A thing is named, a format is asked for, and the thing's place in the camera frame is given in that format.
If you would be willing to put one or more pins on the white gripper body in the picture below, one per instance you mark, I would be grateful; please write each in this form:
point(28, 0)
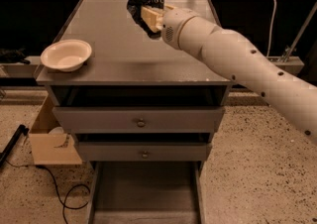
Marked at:
point(173, 26)

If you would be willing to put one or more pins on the black bar on floor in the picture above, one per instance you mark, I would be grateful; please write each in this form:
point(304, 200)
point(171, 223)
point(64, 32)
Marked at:
point(21, 130)

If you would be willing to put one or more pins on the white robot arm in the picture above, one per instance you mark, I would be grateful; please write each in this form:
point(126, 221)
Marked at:
point(235, 58)

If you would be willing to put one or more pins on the round top drawer knob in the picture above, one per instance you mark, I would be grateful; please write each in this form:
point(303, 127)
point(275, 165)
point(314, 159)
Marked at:
point(141, 123)

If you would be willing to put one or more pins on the cardboard box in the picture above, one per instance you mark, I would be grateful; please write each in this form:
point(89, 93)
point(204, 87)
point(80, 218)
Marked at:
point(50, 144)

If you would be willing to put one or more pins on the grey drawer cabinet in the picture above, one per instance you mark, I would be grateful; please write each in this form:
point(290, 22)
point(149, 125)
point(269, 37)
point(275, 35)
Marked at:
point(135, 99)

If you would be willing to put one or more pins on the black object on rail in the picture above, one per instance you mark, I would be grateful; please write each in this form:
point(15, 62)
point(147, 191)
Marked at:
point(13, 56)

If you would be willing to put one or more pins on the grey drawer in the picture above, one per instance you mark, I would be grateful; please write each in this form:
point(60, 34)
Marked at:
point(117, 109)
point(175, 147)
point(146, 193)

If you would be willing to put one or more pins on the grey top drawer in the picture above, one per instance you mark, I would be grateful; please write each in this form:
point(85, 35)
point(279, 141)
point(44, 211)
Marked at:
point(117, 109)

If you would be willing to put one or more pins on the grey middle drawer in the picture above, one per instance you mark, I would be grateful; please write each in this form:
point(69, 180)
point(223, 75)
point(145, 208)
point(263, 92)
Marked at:
point(175, 147)

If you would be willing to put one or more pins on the dark cart at right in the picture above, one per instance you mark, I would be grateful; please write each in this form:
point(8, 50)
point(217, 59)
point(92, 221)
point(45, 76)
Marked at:
point(309, 72)

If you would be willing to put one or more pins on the round drawer knob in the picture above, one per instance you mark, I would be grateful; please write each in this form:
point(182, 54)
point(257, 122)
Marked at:
point(145, 154)
point(141, 123)

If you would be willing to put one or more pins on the round middle drawer knob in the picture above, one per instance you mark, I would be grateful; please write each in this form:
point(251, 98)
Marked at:
point(145, 154)

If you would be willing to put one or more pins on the grey bottom drawer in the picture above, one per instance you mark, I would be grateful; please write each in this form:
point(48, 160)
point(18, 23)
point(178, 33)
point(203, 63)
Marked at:
point(146, 193)

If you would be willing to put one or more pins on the white bowl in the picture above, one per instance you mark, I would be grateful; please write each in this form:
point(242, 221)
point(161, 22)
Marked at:
point(66, 55)

